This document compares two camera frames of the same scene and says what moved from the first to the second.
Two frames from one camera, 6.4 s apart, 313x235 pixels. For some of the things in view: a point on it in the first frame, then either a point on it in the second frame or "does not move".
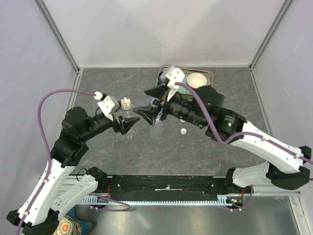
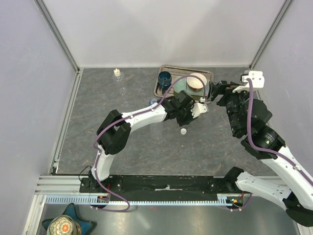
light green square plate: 183,89 does not move
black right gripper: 161,92 → 226,89
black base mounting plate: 165,187 does not move
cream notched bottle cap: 125,103 → 117,72
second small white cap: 183,131 does not move
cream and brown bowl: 196,80 does not move
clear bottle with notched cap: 127,110 → 120,79
